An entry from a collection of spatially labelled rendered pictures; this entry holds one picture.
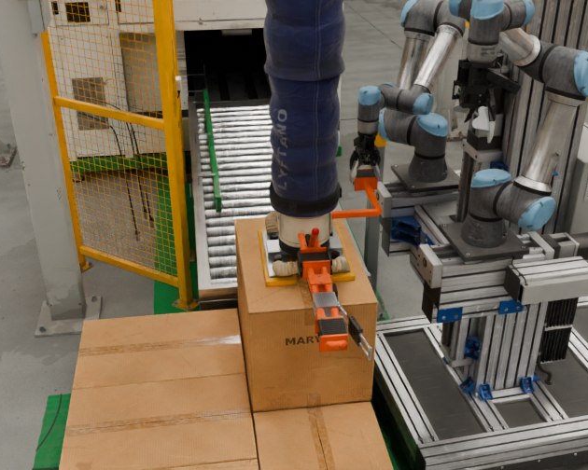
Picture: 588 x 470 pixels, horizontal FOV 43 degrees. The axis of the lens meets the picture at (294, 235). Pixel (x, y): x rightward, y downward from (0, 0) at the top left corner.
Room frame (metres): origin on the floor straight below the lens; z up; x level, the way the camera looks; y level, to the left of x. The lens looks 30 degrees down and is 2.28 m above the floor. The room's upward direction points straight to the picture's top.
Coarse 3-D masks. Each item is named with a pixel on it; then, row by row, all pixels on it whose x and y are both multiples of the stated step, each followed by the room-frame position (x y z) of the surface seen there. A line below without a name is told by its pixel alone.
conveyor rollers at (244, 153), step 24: (216, 120) 4.50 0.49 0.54; (240, 120) 4.52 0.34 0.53; (264, 120) 4.47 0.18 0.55; (216, 144) 4.14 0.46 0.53; (240, 144) 4.09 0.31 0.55; (264, 144) 4.10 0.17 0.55; (240, 168) 3.80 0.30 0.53; (264, 168) 3.75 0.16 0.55; (240, 192) 3.46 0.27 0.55; (264, 192) 3.47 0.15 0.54; (216, 216) 3.24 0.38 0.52; (240, 216) 3.20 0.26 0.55; (264, 216) 3.20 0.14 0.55; (216, 240) 2.98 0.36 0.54; (216, 264) 2.80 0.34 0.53
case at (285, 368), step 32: (256, 224) 2.41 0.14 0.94; (256, 256) 2.18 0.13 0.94; (352, 256) 2.18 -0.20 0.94; (256, 288) 1.99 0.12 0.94; (288, 288) 1.99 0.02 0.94; (352, 288) 1.99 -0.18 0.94; (256, 320) 1.86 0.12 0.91; (288, 320) 1.87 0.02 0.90; (256, 352) 1.86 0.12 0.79; (288, 352) 1.87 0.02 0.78; (320, 352) 1.89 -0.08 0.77; (352, 352) 1.90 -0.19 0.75; (256, 384) 1.86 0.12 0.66; (288, 384) 1.87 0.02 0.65; (320, 384) 1.89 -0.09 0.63; (352, 384) 1.90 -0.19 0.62
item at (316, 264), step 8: (304, 248) 1.97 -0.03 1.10; (312, 248) 1.97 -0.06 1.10; (320, 248) 1.97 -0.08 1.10; (304, 256) 1.94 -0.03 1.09; (312, 256) 1.94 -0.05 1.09; (320, 256) 1.94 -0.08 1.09; (328, 256) 1.94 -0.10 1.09; (304, 264) 1.89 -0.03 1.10; (312, 264) 1.89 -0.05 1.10; (320, 264) 1.89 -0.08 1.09; (328, 264) 1.89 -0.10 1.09; (304, 272) 1.89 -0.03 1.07; (328, 272) 1.89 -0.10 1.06
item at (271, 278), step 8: (264, 232) 2.30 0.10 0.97; (264, 240) 2.25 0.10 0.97; (264, 248) 2.20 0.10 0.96; (264, 256) 2.15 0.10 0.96; (272, 256) 2.14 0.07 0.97; (280, 256) 2.10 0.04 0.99; (288, 256) 2.15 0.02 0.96; (264, 264) 2.10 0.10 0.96; (272, 264) 2.09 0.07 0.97; (264, 272) 2.05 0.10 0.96; (272, 272) 2.04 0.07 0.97; (272, 280) 2.01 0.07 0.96; (280, 280) 2.01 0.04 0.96; (288, 280) 2.01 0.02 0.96; (296, 280) 2.01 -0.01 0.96
